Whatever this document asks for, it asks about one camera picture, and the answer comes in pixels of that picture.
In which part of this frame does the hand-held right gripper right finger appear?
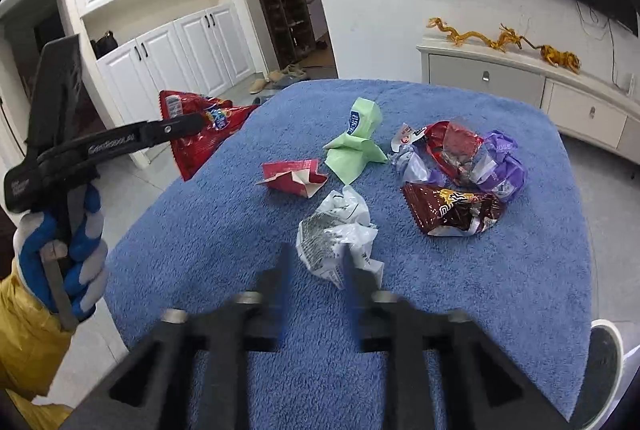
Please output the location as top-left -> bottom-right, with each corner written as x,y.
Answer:
341,245 -> 571,430

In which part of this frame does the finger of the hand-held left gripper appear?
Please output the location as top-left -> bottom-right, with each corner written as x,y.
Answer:
145,114 -> 206,145

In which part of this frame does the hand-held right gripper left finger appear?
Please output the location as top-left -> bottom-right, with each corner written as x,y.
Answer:
60,242 -> 296,430

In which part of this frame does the red snack bag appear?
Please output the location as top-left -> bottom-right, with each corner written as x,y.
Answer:
158,90 -> 261,181

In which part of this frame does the red carton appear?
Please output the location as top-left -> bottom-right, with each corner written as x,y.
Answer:
255,158 -> 329,199

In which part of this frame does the brown snack wrapper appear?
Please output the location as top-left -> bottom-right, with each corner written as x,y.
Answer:
401,182 -> 507,237

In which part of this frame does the green wrapper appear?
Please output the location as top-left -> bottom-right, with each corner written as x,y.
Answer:
322,97 -> 389,185

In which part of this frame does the small white red-logo wrapper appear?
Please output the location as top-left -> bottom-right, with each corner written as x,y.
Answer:
390,124 -> 446,185

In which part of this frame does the red clear wrapper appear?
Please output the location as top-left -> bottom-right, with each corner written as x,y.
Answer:
424,121 -> 486,188

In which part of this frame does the purple wrapper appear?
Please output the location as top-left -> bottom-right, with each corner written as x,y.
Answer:
472,130 -> 527,202

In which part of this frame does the white round bin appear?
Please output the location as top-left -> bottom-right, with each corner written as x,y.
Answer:
570,319 -> 626,430

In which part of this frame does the person's left forearm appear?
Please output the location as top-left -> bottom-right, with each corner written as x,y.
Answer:
0,272 -> 76,430

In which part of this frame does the person's left hand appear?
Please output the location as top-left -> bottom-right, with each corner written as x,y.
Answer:
12,184 -> 109,321

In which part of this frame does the white base cupboard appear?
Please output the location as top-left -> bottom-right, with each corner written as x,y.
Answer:
95,2 -> 257,121

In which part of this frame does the blue fluffy blanket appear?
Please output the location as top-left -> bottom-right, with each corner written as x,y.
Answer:
102,78 -> 593,430

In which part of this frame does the dark handbag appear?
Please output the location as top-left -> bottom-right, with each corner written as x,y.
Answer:
90,30 -> 119,59

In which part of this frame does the dark shoe rack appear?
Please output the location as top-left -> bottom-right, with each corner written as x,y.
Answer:
257,0 -> 317,63

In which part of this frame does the white television cabinet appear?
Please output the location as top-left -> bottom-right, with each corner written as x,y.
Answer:
416,34 -> 640,153

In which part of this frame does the golden dragon figurine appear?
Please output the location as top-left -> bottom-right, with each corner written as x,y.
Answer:
426,17 -> 538,53

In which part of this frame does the golden tiger figurine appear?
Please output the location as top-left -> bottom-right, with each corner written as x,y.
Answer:
539,44 -> 582,74

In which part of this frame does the black television cable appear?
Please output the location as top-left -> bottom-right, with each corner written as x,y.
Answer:
575,2 -> 621,83

